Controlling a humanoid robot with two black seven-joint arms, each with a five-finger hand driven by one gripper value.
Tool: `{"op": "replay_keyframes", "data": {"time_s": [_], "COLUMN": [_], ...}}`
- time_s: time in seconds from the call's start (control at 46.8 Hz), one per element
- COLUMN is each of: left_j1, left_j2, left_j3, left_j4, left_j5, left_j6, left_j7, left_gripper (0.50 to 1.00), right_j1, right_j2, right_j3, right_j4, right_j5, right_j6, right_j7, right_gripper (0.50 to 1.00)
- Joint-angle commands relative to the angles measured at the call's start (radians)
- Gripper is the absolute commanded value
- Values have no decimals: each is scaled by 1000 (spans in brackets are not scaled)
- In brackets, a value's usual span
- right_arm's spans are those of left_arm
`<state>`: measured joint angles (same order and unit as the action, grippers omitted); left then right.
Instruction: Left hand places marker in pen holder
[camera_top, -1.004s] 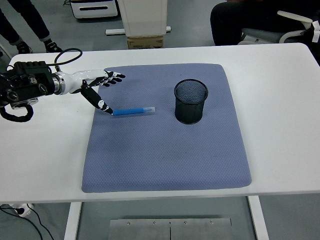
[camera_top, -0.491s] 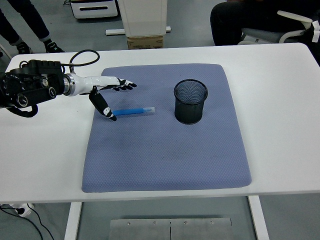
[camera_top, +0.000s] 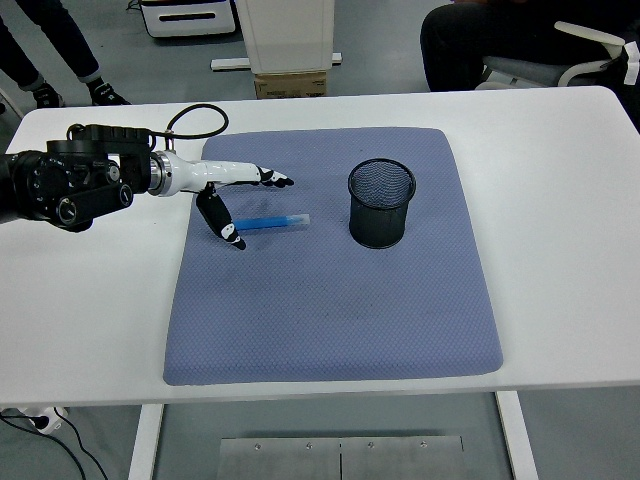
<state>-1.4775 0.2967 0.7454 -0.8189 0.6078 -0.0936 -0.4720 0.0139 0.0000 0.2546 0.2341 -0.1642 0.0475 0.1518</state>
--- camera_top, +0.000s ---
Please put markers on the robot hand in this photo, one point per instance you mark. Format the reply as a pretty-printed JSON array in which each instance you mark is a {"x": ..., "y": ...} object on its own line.
[{"x": 210, "y": 171}]

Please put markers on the blue marker with clear cap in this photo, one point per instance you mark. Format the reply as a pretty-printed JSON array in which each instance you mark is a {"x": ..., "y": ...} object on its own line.
[{"x": 270, "y": 221}]

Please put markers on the black mesh pen holder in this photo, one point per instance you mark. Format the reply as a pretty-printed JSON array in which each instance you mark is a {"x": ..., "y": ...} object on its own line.
[{"x": 379, "y": 222}]

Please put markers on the cardboard box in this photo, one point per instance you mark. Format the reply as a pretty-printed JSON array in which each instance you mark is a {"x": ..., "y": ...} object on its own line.
[{"x": 292, "y": 85}]

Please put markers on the blue-grey textured mat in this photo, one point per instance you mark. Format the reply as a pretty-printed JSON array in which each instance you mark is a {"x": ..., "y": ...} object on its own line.
[{"x": 325, "y": 310}]

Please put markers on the standing person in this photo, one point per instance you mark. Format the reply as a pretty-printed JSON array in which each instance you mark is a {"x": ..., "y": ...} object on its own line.
[{"x": 55, "y": 40}]

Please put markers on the white table leg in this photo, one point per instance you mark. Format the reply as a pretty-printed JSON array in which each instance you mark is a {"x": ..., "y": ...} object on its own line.
[
  {"x": 145, "y": 440},
  {"x": 517, "y": 435}
]

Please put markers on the seated person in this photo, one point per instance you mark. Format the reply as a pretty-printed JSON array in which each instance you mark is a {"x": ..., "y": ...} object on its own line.
[{"x": 470, "y": 40}]

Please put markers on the white power strip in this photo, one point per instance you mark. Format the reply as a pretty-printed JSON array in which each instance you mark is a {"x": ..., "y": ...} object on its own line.
[{"x": 47, "y": 420}]

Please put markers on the grey metal plate with screws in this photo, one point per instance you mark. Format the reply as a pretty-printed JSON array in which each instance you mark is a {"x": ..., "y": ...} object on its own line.
[{"x": 300, "y": 460}]

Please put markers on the white and grey office chair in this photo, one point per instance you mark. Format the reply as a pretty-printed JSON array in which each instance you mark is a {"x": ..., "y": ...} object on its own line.
[{"x": 530, "y": 72}]

